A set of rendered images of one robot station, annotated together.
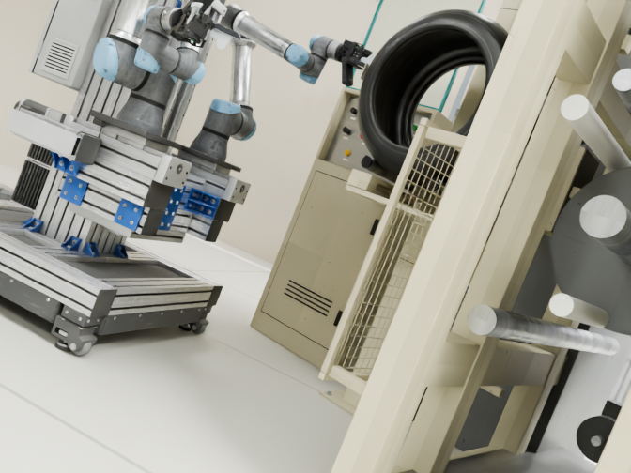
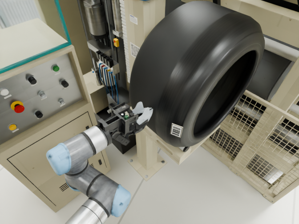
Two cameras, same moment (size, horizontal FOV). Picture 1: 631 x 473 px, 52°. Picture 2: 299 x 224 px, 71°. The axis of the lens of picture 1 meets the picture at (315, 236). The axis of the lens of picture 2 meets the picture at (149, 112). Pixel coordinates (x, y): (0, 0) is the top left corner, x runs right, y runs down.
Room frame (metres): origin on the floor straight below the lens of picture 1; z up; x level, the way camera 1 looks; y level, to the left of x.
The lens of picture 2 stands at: (2.37, 0.50, 1.81)
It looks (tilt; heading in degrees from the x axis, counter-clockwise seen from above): 49 degrees down; 280
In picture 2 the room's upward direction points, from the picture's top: straight up
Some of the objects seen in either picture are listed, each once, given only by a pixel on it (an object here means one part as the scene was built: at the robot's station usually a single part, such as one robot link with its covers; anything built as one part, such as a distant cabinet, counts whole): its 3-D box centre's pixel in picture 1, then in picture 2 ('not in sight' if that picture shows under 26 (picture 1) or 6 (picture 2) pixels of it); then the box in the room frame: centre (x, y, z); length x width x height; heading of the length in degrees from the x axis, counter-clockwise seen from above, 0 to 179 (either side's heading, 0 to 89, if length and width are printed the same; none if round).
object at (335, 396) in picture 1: (362, 405); (147, 161); (2.56, -0.43, 0.01); 0.27 x 0.27 x 0.02; 53
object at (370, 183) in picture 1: (384, 190); (161, 134); (2.43, -0.18, 0.84); 0.36 x 0.09 x 0.06; 143
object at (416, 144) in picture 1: (447, 274); (233, 131); (1.96, -0.41, 0.65); 0.90 x 0.02 x 0.70; 143
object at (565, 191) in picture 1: (556, 190); not in sight; (2.29, -0.72, 1.05); 0.20 x 0.15 x 0.30; 143
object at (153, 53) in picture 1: (156, 53); not in sight; (1.94, 0.64, 0.94); 0.11 x 0.08 x 0.11; 137
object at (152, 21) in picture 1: (161, 20); not in sight; (1.93, 0.66, 1.04); 0.11 x 0.08 x 0.09; 47
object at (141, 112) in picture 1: (144, 114); not in sight; (2.13, 0.67, 0.77); 0.15 x 0.15 x 0.10
